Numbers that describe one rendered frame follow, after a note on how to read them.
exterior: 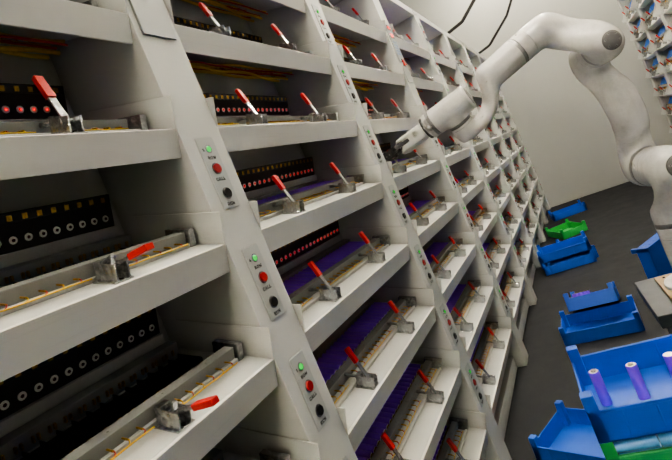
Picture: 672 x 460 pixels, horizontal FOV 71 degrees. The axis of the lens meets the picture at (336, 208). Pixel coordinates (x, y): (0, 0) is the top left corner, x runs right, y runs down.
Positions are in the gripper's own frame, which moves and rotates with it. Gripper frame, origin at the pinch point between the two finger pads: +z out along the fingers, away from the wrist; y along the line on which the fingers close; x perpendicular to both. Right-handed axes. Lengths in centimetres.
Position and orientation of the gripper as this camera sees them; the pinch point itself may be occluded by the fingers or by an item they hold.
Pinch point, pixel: (389, 155)
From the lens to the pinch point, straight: 160.2
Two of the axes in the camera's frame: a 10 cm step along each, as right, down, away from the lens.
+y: 4.3, -1.8, 8.8
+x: -5.5, -8.3, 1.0
